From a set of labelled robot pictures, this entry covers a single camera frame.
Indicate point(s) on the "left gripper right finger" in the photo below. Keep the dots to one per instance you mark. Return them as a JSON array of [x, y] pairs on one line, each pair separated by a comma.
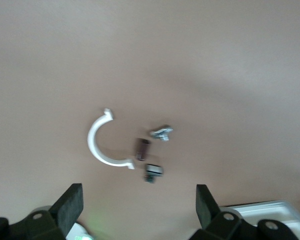
[[210, 217]]

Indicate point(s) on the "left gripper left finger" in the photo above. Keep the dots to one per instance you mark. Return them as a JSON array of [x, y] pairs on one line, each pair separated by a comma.
[[65, 212]]

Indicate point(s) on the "white drawer cabinet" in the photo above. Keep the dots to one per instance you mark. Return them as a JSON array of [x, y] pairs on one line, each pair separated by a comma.
[[265, 212]]

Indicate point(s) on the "small brown block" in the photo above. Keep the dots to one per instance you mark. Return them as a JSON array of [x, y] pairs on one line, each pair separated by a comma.
[[142, 149]]

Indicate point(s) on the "silver metal fastener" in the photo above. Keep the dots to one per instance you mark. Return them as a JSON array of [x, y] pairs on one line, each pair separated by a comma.
[[161, 132]]

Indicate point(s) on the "black rectangular switch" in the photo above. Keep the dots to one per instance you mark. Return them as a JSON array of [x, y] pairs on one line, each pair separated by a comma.
[[153, 171]]

